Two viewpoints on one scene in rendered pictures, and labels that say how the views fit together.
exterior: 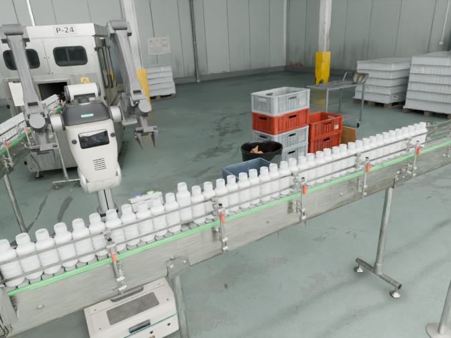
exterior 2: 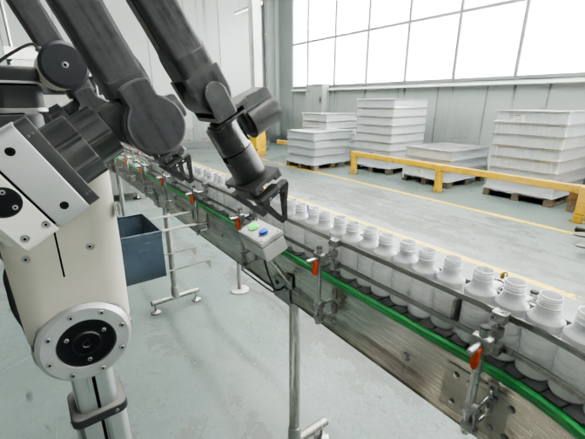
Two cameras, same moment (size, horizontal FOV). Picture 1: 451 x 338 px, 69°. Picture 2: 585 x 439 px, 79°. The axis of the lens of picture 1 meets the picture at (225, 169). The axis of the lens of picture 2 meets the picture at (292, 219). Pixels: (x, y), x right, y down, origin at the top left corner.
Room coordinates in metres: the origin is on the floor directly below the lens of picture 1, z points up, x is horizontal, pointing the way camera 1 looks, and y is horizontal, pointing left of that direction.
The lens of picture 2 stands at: (1.37, 1.40, 1.49)
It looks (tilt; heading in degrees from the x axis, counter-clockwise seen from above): 18 degrees down; 262
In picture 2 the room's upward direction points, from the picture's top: straight up
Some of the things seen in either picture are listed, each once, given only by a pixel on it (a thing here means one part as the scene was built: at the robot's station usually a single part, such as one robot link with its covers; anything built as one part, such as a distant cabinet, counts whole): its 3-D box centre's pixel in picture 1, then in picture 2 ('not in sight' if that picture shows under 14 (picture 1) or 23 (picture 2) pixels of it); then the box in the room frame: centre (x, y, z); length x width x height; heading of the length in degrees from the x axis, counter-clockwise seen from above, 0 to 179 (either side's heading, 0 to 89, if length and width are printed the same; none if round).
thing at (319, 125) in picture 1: (316, 125); not in sight; (4.36, -1.28, 0.55); 0.61 x 0.41 x 0.22; 121
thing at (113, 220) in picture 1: (115, 230); (339, 242); (1.10, 0.44, 1.08); 0.06 x 0.06 x 0.17
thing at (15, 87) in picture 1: (20, 93); not in sight; (4.37, 2.60, 1.22); 0.23 x 0.04 x 0.32; 100
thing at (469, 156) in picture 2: not in sight; (444, 163); (-2.49, -5.00, 0.33); 1.25 x 1.03 x 0.66; 26
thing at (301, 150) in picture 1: (280, 152); not in sight; (3.94, -0.71, 0.33); 0.61 x 0.41 x 0.22; 124
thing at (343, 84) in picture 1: (335, 102); not in sight; (5.99, -2.10, 0.49); 1.05 x 0.55 x 0.99; 118
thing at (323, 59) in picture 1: (322, 69); not in sight; (11.11, -3.38, 0.55); 0.40 x 0.40 x 1.10; 28
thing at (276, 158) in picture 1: (262, 174); not in sight; (3.32, -0.40, 0.32); 0.45 x 0.45 x 0.64
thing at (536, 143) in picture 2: not in sight; (540, 154); (-3.33, -3.72, 0.67); 1.24 x 1.03 x 1.35; 27
